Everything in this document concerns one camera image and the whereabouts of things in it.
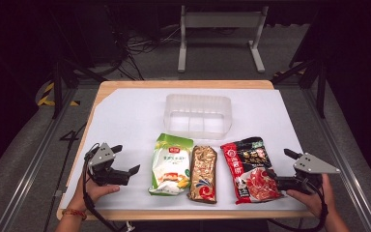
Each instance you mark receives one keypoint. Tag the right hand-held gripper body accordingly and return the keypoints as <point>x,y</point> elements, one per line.
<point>312,165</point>

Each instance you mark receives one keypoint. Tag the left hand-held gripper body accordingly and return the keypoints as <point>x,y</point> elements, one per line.
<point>102,156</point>

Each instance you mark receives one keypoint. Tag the red food packet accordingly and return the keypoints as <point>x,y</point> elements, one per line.
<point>248,167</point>

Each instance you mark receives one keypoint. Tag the green and white food packet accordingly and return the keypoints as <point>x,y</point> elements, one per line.
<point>170,164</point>

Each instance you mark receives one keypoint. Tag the gold foil packet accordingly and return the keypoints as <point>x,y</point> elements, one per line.
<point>203,174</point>

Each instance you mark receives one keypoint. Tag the clear plastic container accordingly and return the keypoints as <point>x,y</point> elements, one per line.
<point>197,106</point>

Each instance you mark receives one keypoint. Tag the person's right hand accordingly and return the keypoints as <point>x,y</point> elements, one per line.
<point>315,199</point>

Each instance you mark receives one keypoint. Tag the person's left hand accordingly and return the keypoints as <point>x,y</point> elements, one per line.
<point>93,192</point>

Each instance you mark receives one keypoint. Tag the black metal stand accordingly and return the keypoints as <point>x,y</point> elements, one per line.
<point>321,87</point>
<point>57,87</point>

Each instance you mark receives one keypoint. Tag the grey metal stand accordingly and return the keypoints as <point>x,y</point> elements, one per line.
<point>222,20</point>

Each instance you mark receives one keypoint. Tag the aluminium rail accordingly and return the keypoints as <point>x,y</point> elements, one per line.
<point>35,161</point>
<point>341,154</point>

